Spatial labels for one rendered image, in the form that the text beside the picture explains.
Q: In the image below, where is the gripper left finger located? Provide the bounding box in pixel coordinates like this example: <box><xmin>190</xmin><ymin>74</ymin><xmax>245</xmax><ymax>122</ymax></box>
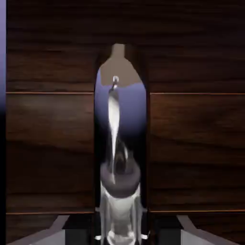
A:
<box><xmin>7</xmin><ymin>214</ymin><xmax>95</xmax><ymax>245</ymax></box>

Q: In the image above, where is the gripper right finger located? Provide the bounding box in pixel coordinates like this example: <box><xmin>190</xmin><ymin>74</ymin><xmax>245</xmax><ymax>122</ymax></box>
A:
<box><xmin>151</xmin><ymin>213</ymin><xmax>241</xmax><ymax>245</ymax></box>

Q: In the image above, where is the dark wood cabinet door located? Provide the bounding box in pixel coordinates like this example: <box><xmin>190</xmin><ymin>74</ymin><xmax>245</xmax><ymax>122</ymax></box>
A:
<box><xmin>5</xmin><ymin>211</ymin><xmax>245</xmax><ymax>245</ymax></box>
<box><xmin>5</xmin><ymin>92</ymin><xmax>245</xmax><ymax>214</ymax></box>
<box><xmin>5</xmin><ymin>0</ymin><xmax>245</xmax><ymax>94</ymax></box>

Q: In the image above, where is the dark wood cabinet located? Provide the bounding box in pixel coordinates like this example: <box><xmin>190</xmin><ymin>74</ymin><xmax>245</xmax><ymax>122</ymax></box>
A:
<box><xmin>5</xmin><ymin>0</ymin><xmax>245</xmax><ymax>245</ymax></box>

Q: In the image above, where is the curved shiny metal handle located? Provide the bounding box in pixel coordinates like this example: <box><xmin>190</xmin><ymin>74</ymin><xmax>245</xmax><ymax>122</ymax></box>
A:
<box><xmin>93</xmin><ymin>43</ymin><xmax>149</xmax><ymax>245</ymax></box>

